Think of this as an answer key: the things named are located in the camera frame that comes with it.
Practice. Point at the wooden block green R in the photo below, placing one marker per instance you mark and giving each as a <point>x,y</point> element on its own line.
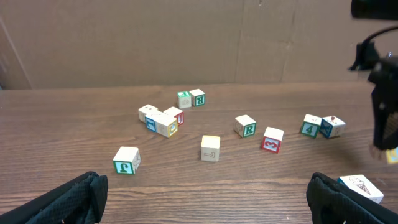
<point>198,97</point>

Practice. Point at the wooden block blue T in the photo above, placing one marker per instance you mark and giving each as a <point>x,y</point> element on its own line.
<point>152,120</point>

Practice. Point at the wooden block green J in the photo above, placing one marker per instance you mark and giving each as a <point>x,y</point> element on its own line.
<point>127,160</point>

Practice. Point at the wooden block red 3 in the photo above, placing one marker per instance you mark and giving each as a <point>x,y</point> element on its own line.
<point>272,139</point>

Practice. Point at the wooden block red U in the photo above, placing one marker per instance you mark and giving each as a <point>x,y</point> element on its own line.
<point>176,113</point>

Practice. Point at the yellow-top wooden block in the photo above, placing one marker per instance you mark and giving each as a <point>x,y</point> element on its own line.
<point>210,148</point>

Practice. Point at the wooden block far left cluster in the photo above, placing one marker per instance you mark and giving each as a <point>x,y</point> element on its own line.
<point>147,109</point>

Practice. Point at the wooden block blue X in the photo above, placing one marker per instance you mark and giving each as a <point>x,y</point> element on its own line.
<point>332,126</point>

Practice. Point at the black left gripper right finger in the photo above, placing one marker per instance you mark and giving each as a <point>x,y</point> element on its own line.
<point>331,202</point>

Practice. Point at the wooden block yellow red drawing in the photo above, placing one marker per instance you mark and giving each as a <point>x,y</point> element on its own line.
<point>389,156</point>

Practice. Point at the green-top wooden block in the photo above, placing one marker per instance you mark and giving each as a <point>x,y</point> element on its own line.
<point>184,99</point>

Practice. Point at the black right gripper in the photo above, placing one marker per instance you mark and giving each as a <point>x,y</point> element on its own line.
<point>382,73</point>

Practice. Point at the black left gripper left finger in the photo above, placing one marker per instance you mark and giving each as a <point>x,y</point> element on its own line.
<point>81,200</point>

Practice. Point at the wooden block elephant drawing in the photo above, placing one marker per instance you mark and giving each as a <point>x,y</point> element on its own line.
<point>245,126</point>

